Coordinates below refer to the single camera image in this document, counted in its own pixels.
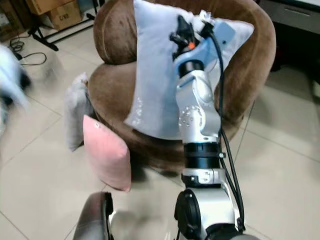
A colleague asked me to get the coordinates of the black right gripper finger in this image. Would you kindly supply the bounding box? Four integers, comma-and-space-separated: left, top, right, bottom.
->
176, 14, 192, 36

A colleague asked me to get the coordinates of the large light grey pillow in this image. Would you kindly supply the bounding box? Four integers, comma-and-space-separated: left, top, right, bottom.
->
124, 0, 256, 141

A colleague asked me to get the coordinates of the brown round sofa chair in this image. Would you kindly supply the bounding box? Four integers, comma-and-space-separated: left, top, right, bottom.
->
87, 0, 277, 176

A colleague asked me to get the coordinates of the small grey pillow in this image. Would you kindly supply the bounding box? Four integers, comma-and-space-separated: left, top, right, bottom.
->
64, 72, 96, 152

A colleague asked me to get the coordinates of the pink pillow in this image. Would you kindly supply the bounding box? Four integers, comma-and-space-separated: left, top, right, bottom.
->
82, 114, 132, 193

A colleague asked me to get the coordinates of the dark cabinet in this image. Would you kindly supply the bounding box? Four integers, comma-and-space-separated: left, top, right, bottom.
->
260, 0, 320, 85

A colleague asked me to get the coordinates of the dark brown cardboard box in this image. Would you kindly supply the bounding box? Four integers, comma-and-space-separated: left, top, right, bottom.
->
0, 0, 27, 42

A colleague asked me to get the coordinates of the printed cardboard box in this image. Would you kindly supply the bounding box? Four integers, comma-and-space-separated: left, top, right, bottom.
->
46, 2, 84, 31

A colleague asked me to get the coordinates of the plain cardboard box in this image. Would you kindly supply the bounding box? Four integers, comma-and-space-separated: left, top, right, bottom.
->
25, 0, 76, 16

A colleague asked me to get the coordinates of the black metal stand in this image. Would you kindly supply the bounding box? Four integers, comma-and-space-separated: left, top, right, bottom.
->
27, 0, 97, 52

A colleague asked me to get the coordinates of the grey left robot leg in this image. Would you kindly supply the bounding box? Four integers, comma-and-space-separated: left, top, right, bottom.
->
72, 191, 115, 240

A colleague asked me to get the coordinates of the light blue right wrist camera mount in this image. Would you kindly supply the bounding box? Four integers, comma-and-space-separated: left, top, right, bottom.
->
174, 10, 237, 75

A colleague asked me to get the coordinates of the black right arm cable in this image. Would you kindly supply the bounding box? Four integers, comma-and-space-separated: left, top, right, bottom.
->
200, 24, 246, 231

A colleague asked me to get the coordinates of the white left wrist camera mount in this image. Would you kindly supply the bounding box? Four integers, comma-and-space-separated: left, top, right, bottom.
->
0, 45, 32, 111

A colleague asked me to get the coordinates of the black floor cable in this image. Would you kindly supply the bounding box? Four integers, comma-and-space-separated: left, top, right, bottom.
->
7, 39, 48, 67

